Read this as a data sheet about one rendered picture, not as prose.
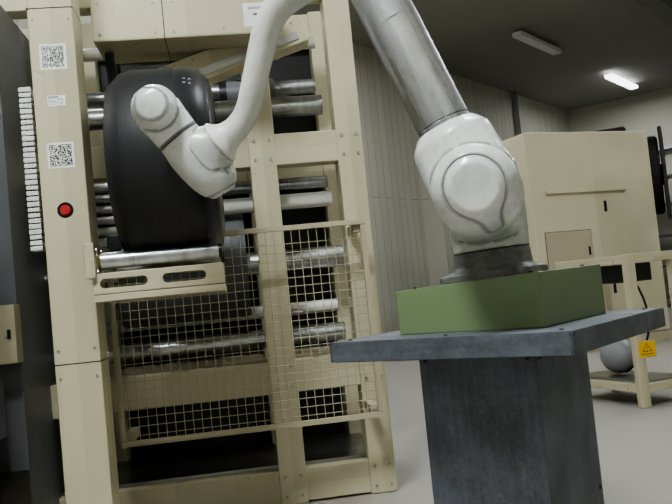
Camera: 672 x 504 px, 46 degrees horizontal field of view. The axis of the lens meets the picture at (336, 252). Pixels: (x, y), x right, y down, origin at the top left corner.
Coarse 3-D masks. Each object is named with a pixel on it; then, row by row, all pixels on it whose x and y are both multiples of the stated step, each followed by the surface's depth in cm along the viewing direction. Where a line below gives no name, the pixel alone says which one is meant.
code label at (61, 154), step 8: (48, 144) 225; (56, 144) 226; (64, 144) 226; (72, 144) 226; (48, 152) 225; (56, 152) 226; (64, 152) 226; (72, 152) 226; (48, 160) 225; (56, 160) 225; (64, 160) 226; (72, 160) 226; (48, 168) 225
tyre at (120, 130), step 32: (128, 96) 213; (192, 96) 215; (128, 128) 209; (128, 160) 208; (160, 160) 209; (128, 192) 210; (160, 192) 211; (192, 192) 212; (128, 224) 215; (160, 224) 215; (192, 224) 217; (224, 224) 233
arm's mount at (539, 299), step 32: (448, 288) 150; (480, 288) 146; (512, 288) 142; (544, 288) 140; (576, 288) 151; (416, 320) 154; (448, 320) 150; (480, 320) 146; (512, 320) 142; (544, 320) 138
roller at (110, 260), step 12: (120, 252) 219; (132, 252) 219; (144, 252) 220; (156, 252) 220; (168, 252) 220; (180, 252) 221; (192, 252) 221; (204, 252) 221; (216, 252) 222; (108, 264) 218; (120, 264) 219; (132, 264) 219; (144, 264) 220
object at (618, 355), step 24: (576, 264) 444; (600, 264) 426; (624, 264) 408; (648, 264) 428; (624, 288) 410; (648, 336) 422; (624, 360) 432; (600, 384) 433; (624, 384) 415; (648, 384) 404
